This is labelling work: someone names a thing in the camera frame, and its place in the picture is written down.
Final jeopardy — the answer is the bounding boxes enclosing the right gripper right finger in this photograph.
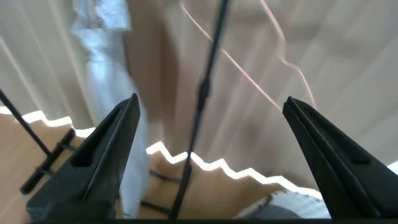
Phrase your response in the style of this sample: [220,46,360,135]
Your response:
[281,96,398,220]

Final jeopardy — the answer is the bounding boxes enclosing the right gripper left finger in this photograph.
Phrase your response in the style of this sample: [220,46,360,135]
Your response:
[26,92,142,220]

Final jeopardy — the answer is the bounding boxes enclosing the pale grey shorts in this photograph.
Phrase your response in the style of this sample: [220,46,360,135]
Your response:
[70,0,152,218]

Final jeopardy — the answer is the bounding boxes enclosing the pink clothes hanger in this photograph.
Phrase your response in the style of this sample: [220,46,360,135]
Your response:
[178,0,318,112]

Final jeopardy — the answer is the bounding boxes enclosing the white laundry basket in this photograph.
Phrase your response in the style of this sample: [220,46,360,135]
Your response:
[234,189,333,220]

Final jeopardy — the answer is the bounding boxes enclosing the black clothes rack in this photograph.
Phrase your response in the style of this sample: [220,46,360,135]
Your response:
[0,0,231,220]

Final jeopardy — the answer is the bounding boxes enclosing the beige curtain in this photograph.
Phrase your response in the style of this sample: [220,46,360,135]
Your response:
[0,0,398,190]

